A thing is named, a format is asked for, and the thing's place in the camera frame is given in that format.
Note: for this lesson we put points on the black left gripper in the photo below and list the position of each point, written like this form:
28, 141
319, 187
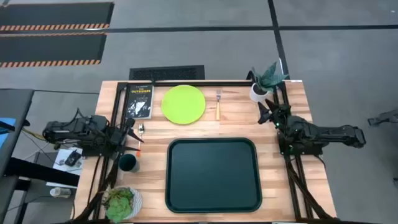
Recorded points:
119, 137

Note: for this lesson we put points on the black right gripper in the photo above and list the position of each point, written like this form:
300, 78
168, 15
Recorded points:
278, 117

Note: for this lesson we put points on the dark green cup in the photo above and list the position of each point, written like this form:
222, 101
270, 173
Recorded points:
128, 163

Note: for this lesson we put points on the lime green plate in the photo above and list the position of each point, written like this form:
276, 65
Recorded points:
183, 104

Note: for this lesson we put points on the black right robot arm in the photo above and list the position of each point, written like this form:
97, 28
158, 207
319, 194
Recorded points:
323, 132

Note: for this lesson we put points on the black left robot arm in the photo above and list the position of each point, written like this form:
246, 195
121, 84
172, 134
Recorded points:
77, 130

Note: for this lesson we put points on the dark green plastic tray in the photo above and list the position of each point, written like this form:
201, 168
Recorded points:
213, 175

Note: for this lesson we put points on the snake plant in white pot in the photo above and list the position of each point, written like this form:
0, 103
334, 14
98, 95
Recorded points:
263, 84

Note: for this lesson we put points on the black paperback book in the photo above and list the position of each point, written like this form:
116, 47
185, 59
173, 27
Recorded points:
140, 101

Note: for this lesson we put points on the black handheld controller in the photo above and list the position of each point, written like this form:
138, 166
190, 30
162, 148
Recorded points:
72, 158

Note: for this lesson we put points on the succulent in patterned pot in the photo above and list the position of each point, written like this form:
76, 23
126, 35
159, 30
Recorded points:
119, 203

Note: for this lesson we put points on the white paper sheet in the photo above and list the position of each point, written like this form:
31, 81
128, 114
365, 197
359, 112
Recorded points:
60, 165

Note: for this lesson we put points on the black floor vent grate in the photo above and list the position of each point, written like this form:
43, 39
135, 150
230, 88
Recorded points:
166, 73

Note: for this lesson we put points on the clear plastic bottle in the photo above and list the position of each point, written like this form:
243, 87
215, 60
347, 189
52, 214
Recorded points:
60, 192

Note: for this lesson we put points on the grey chair base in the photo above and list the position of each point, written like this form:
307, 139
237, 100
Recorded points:
385, 117

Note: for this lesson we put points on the grey desk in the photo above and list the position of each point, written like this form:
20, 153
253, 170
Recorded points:
12, 124

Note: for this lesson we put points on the black hazard-striped floor mat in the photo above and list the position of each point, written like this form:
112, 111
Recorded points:
49, 48
56, 14

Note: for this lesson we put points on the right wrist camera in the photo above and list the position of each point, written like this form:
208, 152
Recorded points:
281, 109

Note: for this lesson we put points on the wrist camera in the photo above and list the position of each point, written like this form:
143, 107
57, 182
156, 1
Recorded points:
130, 122
281, 109

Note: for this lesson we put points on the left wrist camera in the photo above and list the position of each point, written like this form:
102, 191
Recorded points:
130, 122

